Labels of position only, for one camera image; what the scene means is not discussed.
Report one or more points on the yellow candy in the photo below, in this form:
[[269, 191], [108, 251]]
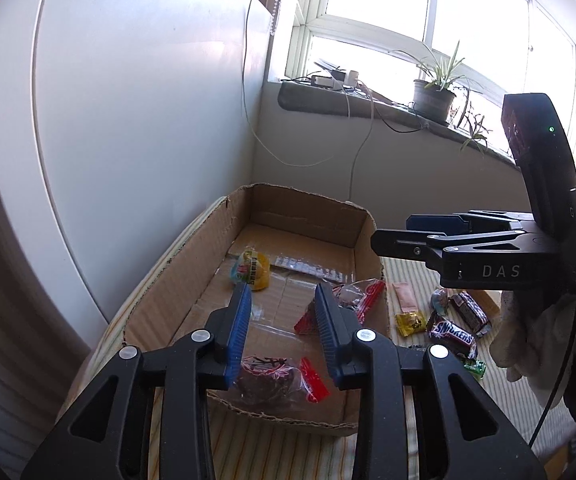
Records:
[[410, 324]]

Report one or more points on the small colourful wrapped candy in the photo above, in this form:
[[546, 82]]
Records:
[[439, 302]]

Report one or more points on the large brown chocolate bar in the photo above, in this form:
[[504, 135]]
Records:
[[450, 335]]

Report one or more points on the green candy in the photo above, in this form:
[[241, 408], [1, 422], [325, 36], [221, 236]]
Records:
[[475, 367]]

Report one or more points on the small dark brown candy bar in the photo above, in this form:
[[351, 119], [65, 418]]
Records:
[[470, 312]]

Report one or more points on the pink snack packet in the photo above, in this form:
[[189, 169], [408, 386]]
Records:
[[407, 297]]

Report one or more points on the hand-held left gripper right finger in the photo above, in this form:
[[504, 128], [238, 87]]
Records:
[[325, 330]]

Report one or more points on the white cabinet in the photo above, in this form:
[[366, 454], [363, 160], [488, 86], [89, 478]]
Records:
[[142, 110]]

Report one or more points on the trailing green plant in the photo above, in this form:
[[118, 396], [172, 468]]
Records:
[[475, 130]]

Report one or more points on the white charger plug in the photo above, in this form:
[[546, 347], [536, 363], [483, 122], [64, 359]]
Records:
[[352, 78]]

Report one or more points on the brown cardboard box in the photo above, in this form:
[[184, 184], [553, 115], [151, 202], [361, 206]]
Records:
[[293, 220]]

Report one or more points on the potted spider plant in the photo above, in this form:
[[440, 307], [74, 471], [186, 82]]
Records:
[[433, 102]]

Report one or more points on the white ribbed panel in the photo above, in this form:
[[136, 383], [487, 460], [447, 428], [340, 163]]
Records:
[[7, 385]]

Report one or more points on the white power strip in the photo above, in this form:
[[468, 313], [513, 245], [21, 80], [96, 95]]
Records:
[[325, 81]]

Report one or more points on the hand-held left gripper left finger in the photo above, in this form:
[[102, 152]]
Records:
[[240, 330]]

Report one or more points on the yellow jelly cup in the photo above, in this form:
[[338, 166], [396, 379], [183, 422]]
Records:
[[260, 272]]

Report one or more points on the grey window sill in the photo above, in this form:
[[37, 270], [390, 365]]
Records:
[[318, 102]]

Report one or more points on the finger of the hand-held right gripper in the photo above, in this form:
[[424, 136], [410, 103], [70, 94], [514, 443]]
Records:
[[398, 242], [433, 222]]

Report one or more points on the clear packet with white label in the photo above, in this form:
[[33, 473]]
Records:
[[308, 266]]

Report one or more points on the red-sealed clear snack bag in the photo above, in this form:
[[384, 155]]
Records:
[[268, 380], [358, 297]]

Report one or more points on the white window frame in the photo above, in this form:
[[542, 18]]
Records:
[[313, 20]]

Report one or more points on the person's right hand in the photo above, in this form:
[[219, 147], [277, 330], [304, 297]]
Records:
[[528, 340]]

